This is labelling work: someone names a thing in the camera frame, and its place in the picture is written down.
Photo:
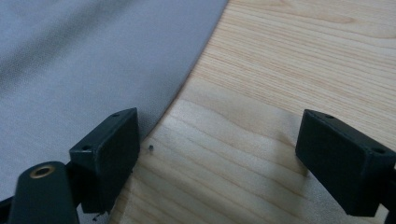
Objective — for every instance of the grey pants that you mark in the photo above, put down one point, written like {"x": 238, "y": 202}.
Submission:
{"x": 84, "y": 77}

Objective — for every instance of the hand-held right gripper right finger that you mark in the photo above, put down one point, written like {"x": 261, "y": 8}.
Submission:
{"x": 342, "y": 168}

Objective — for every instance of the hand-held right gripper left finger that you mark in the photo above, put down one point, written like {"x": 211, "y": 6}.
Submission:
{"x": 109, "y": 155}

